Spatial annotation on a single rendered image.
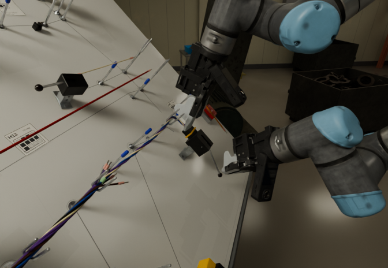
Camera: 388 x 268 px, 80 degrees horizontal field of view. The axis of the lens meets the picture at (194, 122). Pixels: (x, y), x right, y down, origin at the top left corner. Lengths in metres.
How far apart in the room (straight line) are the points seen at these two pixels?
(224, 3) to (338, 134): 0.32
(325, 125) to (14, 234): 0.51
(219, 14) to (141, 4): 5.35
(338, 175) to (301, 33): 0.25
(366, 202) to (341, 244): 1.56
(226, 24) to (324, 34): 0.19
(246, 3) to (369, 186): 0.40
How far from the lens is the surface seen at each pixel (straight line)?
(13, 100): 0.55
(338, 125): 0.45
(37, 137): 0.52
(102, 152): 0.55
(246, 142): 0.57
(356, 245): 2.10
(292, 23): 0.40
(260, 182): 0.56
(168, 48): 5.88
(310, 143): 0.47
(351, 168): 0.48
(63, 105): 0.58
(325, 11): 0.41
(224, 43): 0.52
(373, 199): 0.50
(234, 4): 0.51
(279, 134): 0.51
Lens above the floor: 1.45
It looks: 27 degrees down
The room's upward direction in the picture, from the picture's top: straight up
